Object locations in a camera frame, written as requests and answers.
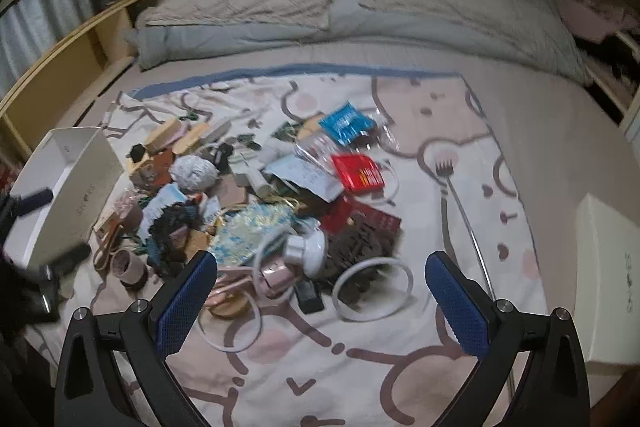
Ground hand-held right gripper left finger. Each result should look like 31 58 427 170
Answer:
52 251 218 427

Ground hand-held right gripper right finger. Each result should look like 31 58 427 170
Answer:
425 251 591 427

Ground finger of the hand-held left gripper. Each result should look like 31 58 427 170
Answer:
47 244 92 275
12 188 53 214

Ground white cardboard box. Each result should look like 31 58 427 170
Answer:
0 127 124 270

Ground black charger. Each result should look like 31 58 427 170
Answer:
294 279 324 314

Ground round wooden coaster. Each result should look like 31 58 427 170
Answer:
210 294 251 319

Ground brown woven tape roll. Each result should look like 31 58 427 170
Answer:
116 202 145 232

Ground dark brown crochet piece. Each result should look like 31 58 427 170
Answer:
147 204 193 268

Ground pink device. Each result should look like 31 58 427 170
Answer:
252 257 302 301

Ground floral pouch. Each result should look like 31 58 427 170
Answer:
209 202 301 265

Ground dark brown mesh item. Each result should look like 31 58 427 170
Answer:
324 227 401 305

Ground dark red box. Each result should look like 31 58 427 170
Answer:
320 198 402 238

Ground brown leather wallet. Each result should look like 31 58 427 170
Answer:
150 152 176 182

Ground white and silver device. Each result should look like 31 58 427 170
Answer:
284 229 329 279

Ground metal back scratcher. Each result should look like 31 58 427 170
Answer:
434 161 518 408

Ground white plastic device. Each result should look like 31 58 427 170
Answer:
234 147 273 196

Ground printed blanket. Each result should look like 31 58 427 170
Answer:
25 64 546 427

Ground wooden bedside shelf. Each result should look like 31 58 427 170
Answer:
0 0 166 168

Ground white box lid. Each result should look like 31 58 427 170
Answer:
575 193 640 365

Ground red packet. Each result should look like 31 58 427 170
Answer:
331 153 387 194

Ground white printed packet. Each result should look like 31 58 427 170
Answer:
265 156 346 202

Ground grey curtain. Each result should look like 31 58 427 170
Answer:
0 0 101 82

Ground blue packet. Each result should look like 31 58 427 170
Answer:
318 103 377 146

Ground grey duvet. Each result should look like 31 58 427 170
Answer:
125 0 596 88

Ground pink clothes pile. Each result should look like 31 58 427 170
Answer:
555 0 636 38

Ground white ring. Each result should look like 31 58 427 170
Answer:
199 294 264 354

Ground white ring cable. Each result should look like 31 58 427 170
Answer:
331 257 416 323

